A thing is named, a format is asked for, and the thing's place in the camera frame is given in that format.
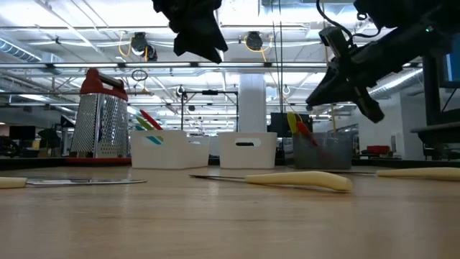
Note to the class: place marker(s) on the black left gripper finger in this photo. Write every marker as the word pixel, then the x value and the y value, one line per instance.
pixel 205 30
pixel 194 46

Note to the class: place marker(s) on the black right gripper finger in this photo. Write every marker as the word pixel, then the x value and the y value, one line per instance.
pixel 359 97
pixel 341 72

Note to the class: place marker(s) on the small red kitchen utensil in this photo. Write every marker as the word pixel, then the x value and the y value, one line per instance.
pixel 305 131

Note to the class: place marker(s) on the red silicone spatula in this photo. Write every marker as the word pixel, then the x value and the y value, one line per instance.
pixel 151 120

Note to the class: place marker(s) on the teal silicone spatula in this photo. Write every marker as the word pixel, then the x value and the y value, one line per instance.
pixel 154 140

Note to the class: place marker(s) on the black monitor stand pole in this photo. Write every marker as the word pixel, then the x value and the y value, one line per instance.
pixel 431 93

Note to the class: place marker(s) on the grey plastic bin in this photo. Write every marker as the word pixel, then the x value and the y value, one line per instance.
pixel 330 154

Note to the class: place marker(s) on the computer monitor blue screen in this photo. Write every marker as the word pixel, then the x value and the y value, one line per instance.
pixel 454 64

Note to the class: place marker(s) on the white building column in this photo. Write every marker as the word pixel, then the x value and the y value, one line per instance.
pixel 251 104

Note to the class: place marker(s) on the black background monitor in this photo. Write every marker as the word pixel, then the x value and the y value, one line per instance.
pixel 278 124

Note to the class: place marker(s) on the black desk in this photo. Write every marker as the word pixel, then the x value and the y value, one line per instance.
pixel 438 133

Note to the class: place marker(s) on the white plastic bin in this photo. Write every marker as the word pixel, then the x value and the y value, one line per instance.
pixel 169 154
pixel 248 156

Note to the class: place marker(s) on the dark background monitor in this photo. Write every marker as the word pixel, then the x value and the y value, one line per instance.
pixel 22 133

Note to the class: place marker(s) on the black metal frame stand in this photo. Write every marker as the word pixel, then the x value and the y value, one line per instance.
pixel 210 92

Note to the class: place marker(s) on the black table edge rail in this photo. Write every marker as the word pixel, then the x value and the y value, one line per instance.
pixel 36 163

